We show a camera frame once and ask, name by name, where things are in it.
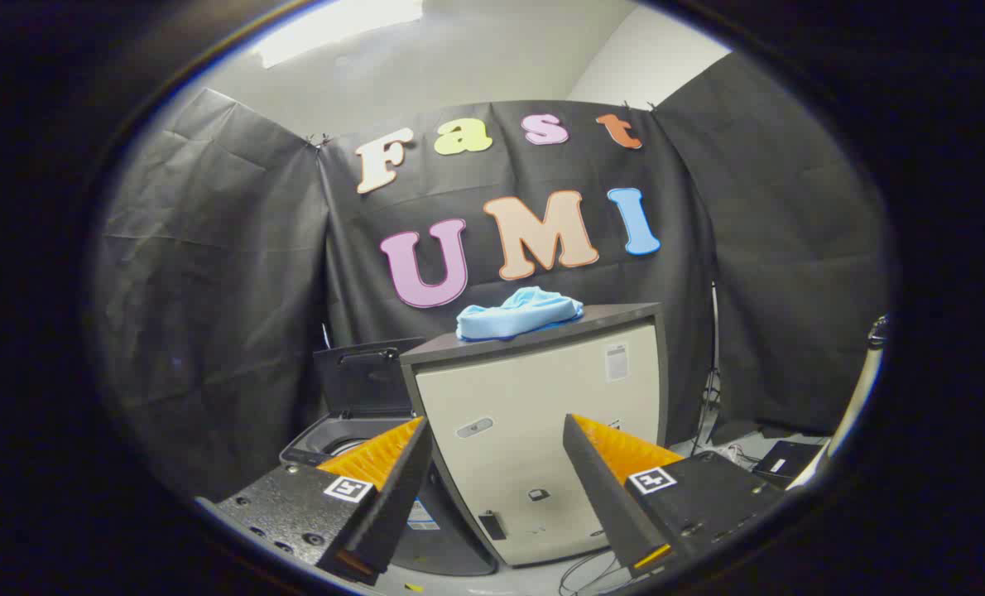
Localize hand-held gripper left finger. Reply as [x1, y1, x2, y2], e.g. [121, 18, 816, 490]
[197, 416, 434, 587]

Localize white cabinet with grey top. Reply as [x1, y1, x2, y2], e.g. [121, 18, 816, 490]
[400, 302, 670, 568]

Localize grey washing machine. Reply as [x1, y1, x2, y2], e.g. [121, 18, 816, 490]
[280, 414, 498, 577]

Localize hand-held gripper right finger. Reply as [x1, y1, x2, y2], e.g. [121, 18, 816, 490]
[562, 413, 785, 580]

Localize black box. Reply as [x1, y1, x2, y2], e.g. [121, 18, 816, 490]
[751, 440, 824, 489]

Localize black backdrop cloth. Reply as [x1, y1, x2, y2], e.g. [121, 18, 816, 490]
[95, 51, 891, 502]

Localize metal backdrop stand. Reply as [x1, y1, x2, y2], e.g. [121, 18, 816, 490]
[691, 281, 722, 454]

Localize floor cables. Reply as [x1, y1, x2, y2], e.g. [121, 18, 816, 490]
[557, 546, 630, 596]

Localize light blue shirt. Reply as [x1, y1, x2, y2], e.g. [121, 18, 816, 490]
[456, 286, 584, 341]

